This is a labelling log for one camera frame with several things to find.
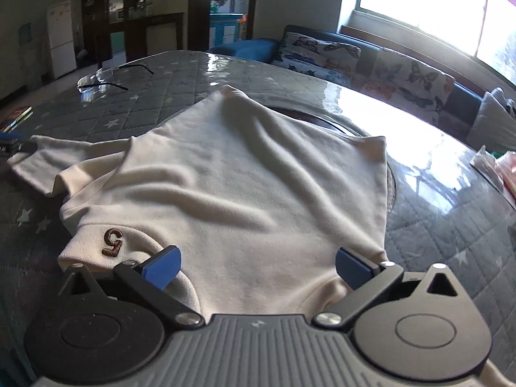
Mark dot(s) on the black round induction cooktop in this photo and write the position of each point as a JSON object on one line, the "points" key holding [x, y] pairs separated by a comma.
{"points": [[318, 119]]}

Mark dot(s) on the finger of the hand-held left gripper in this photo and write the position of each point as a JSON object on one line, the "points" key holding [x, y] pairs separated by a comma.
{"points": [[25, 146], [6, 137]]}

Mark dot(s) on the cream shirt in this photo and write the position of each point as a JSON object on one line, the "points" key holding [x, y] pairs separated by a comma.
{"points": [[242, 193]]}

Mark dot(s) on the grey pillow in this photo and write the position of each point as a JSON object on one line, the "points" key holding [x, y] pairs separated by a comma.
{"points": [[494, 123]]}

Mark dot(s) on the teal cabinet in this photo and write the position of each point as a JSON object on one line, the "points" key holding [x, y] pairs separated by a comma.
{"points": [[225, 30]]}

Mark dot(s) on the crumpled white tissue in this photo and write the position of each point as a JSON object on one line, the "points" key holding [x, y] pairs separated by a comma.
{"points": [[485, 165]]}

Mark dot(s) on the pink plastic bag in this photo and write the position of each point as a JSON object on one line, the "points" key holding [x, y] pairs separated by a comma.
{"points": [[508, 173]]}

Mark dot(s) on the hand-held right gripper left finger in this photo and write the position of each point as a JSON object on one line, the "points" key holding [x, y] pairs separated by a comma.
{"points": [[161, 267]]}

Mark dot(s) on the window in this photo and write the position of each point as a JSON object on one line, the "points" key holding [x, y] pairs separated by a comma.
{"points": [[423, 8]]}

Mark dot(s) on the blue sofa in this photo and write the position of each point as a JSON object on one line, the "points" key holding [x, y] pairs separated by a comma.
{"points": [[250, 48]]}

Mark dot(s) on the white refrigerator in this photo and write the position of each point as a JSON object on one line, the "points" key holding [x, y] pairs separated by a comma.
{"points": [[60, 40]]}

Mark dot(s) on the rimless eyeglasses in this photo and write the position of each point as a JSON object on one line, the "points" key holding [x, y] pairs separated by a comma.
{"points": [[96, 78]]}

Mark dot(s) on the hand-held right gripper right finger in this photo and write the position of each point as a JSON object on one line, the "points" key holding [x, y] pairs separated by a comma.
{"points": [[354, 267]]}

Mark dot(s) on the butterfly print cushion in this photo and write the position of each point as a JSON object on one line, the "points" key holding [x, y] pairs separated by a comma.
{"points": [[411, 84], [318, 58]]}

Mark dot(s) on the book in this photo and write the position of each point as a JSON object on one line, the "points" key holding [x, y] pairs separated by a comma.
{"points": [[16, 117]]}

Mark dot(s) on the dark wooden cabinet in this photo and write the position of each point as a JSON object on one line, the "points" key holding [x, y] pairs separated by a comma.
{"points": [[161, 32]]}

